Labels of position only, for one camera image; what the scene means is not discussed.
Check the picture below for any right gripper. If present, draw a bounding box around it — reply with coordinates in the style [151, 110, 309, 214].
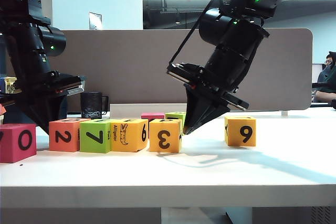
[166, 62, 250, 135]

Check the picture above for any yellow 9 letter block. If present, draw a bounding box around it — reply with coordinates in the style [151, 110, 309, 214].
[224, 115, 257, 147]

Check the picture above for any yellow alligator letter block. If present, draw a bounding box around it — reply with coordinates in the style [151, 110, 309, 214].
[110, 118, 149, 153]

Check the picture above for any pink tree letter block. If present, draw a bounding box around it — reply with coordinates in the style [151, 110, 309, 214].
[141, 112, 165, 124]

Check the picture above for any beige desk cable tray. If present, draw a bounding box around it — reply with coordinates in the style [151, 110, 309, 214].
[109, 103, 188, 120]

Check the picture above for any brown fabric desk divider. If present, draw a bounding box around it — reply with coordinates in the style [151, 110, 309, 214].
[5, 28, 313, 112]

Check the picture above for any gold patterned gift box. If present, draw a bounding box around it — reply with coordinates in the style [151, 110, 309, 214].
[0, 76, 17, 95]

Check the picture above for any white wall sign plate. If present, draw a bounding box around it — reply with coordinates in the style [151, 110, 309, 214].
[88, 12, 103, 31]

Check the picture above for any green duck letter block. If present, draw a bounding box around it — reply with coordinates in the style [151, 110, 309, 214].
[79, 119, 112, 154]

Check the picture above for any seated person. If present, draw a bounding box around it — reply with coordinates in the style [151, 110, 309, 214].
[313, 50, 336, 103]

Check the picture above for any black mug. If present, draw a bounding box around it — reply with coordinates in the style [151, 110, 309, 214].
[80, 92, 110, 121]

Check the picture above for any orange queen letter block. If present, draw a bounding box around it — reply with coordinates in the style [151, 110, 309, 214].
[48, 118, 91, 153]

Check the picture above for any yellow 3 letter block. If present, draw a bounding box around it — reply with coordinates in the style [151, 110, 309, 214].
[149, 118, 183, 154]

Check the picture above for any large pink letter block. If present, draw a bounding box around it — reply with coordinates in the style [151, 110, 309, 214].
[0, 123, 37, 164]

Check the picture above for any green N letter block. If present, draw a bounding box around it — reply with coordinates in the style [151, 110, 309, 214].
[164, 111, 187, 132]

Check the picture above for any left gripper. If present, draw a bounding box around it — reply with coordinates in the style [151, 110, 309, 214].
[0, 70, 87, 135]

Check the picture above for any white table leg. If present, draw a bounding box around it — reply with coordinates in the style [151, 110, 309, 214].
[225, 207, 253, 224]

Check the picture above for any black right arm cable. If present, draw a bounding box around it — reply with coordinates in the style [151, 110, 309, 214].
[167, 0, 230, 68]

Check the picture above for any dark vented panel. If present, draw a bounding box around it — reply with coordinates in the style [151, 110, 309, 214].
[252, 207, 336, 224]

